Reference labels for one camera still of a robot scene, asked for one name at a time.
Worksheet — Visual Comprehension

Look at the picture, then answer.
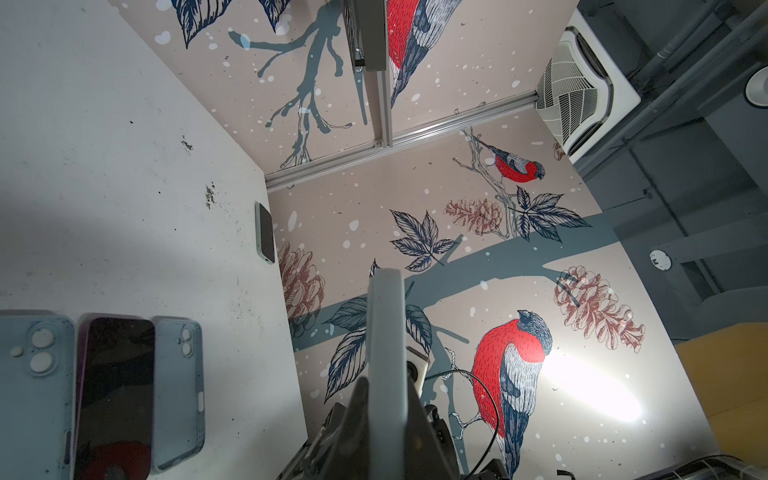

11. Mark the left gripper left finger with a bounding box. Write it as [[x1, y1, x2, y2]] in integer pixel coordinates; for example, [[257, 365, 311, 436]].
[[320, 377, 370, 480]]

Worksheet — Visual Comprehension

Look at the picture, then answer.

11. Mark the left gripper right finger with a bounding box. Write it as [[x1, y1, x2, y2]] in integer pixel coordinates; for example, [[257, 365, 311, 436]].
[[407, 383, 459, 479]]

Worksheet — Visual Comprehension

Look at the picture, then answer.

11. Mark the round ceiling lamp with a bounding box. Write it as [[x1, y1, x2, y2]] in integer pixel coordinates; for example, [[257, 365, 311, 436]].
[[743, 66, 768, 109]]

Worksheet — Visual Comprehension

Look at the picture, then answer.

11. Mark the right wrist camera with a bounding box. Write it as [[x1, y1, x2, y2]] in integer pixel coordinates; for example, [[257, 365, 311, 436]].
[[406, 345, 430, 396]]

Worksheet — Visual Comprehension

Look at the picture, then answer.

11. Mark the black phone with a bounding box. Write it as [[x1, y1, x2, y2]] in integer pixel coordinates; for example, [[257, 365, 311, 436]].
[[254, 202, 276, 264], [73, 315, 155, 479], [366, 268, 408, 479]]

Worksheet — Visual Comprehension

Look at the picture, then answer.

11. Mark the light-blue case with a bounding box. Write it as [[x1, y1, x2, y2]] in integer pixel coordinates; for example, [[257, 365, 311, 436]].
[[1, 311, 75, 479], [152, 317, 206, 474]]

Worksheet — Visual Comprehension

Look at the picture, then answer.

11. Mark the air conditioner unit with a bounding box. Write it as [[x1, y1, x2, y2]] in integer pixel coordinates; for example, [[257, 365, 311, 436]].
[[535, 11, 641, 163]]

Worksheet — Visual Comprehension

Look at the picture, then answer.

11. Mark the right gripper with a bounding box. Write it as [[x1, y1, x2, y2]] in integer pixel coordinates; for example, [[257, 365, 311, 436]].
[[277, 403, 347, 480]]

